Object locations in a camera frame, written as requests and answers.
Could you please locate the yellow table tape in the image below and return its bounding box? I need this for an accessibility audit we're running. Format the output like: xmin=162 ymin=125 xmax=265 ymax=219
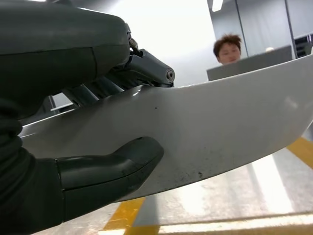
xmin=97 ymin=138 xmax=313 ymax=235

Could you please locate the person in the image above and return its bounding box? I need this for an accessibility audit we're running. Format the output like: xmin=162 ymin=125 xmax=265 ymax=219
xmin=213 ymin=34 xmax=243 ymax=66

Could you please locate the grey laptop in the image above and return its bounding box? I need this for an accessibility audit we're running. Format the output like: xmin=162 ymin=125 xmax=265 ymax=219
xmin=207 ymin=45 xmax=293 ymax=82

